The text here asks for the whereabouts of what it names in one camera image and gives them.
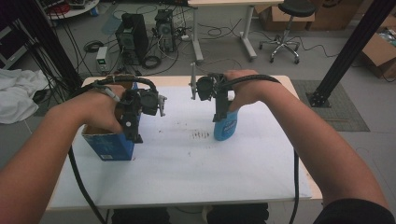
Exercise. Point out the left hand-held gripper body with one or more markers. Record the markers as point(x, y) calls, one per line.
point(149, 102)

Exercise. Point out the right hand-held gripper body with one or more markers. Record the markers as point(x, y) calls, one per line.
point(205, 88)

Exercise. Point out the blue bottle with white cap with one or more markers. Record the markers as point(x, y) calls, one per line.
point(225, 129)

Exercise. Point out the blue cardboard box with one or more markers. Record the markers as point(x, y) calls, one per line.
point(109, 146)

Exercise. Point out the person's right hand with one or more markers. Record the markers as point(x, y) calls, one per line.
point(249, 93)

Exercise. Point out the person's left hand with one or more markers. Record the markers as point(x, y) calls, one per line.
point(99, 109)

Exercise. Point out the light wooden table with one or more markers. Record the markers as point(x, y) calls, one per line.
point(174, 80)

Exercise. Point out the white power strip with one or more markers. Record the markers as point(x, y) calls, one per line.
point(185, 37)

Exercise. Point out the white power supply unit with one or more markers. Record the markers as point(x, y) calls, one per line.
point(101, 59)

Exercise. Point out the large black computer tower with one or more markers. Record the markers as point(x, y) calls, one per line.
point(134, 37)

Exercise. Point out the white table mat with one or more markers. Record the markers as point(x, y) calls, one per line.
point(186, 174)

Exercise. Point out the small black computer tower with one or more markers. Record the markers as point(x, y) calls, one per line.
point(165, 29)

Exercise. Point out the person's left leg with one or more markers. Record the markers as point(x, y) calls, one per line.
point(140, 216)

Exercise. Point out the person's leg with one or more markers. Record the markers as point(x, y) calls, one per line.
point(238, 214)
point(140, 216)

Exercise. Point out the white-legged desk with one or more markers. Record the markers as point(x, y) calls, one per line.
point(218, 2)

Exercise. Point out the person's right leg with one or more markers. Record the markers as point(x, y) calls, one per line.
point(238, 214)

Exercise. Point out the round white table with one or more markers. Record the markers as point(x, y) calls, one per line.
point(77, 12)

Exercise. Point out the white cloth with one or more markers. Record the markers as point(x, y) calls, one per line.
point(18, 93)

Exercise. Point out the grey floor mat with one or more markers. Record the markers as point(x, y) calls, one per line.
point(342, 115)

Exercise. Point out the black swivel stool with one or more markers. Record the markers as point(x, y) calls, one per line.
point(297, 7)

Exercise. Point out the grey metal rack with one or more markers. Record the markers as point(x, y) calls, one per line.
point(14, 57)

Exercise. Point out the tall brown cardboard box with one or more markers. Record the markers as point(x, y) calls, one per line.
point(330, 15)

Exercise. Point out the person's black sleeve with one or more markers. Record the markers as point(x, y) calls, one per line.
point(355, 214)

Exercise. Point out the open brown cardboard box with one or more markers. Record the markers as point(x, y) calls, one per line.
point(376, 49)

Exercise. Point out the black metal post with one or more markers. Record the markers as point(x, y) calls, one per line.
point(348, 46)

